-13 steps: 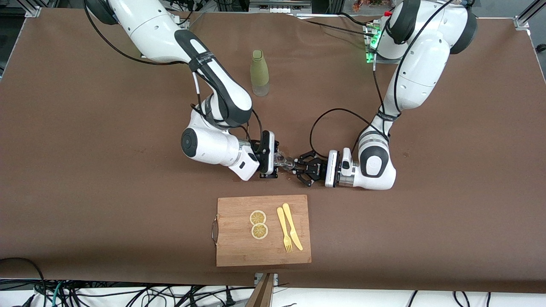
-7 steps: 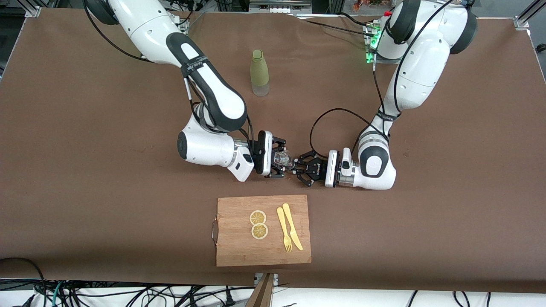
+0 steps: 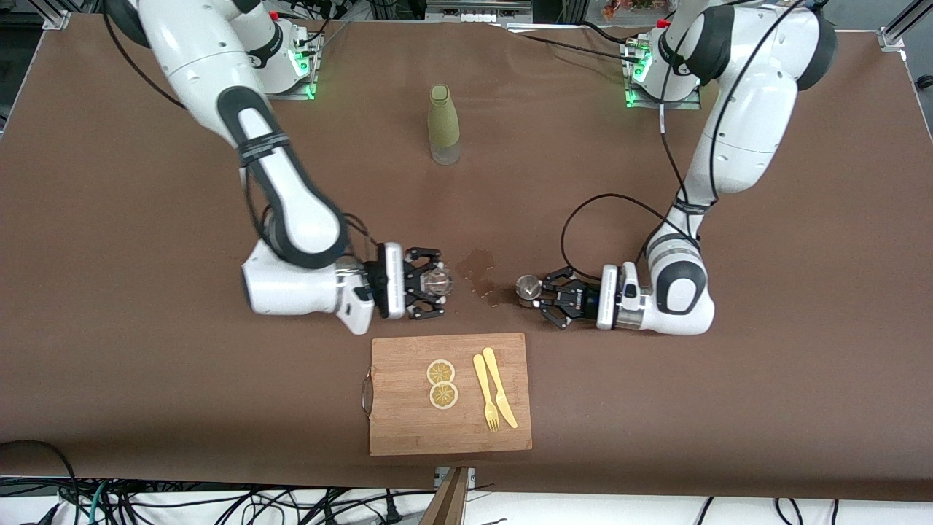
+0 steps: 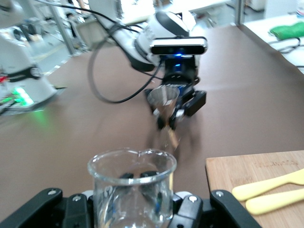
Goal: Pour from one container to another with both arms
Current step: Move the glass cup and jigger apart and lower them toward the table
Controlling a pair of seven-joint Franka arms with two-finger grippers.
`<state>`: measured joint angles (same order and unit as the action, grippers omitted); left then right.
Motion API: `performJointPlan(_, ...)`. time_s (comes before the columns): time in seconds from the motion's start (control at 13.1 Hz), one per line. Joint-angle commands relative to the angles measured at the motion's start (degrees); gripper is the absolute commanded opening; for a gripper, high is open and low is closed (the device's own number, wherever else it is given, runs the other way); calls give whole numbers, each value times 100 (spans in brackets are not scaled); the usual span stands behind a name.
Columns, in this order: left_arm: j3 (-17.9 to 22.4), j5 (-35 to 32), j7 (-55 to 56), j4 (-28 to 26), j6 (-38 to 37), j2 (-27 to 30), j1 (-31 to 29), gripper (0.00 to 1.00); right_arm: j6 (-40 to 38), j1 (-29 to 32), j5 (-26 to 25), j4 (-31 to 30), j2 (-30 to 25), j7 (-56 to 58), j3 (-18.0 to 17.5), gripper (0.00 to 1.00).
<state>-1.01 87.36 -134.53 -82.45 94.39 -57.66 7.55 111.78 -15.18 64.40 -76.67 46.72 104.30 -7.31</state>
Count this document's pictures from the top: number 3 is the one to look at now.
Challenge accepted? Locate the thick black floor cable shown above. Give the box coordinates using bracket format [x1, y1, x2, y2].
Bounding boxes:
[0, 440, 82, 525]

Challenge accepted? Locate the green sleeved glass bottle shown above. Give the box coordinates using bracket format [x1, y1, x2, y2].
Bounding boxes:
[427, 85, 461, 166]

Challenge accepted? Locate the wooden cutting board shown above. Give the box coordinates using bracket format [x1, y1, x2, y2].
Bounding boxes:
[362, 332, 533, 457]

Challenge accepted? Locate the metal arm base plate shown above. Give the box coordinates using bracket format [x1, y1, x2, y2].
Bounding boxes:
[623, 36, 704, 110]
[262, 29, 319, 101]

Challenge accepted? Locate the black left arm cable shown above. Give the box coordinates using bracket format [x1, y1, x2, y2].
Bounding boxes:
[560, 0, 803, 276]

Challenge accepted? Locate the yellow plastic knife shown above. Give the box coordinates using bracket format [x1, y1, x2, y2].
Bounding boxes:
[482, 347, 519, 429]

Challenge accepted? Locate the teal floor cable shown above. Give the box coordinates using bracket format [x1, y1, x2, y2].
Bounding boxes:
[73, 481, 110, 525]

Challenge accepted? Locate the yellow plastic fork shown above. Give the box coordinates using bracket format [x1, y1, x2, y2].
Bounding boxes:
[473, 354, 501, 432]

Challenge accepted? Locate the large brown liquid puddle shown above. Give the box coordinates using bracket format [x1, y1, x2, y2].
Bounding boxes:
[452, 249, 504, 307]

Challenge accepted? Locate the wooden post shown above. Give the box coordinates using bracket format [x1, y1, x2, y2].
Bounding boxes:
[419, 467, 471, 525]

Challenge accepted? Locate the thin black table cable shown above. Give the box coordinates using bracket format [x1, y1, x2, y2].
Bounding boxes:
[510, 29, 642, 68]

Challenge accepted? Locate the brown table cover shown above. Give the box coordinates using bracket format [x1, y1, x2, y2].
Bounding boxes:
[0, 15, 933, 504]

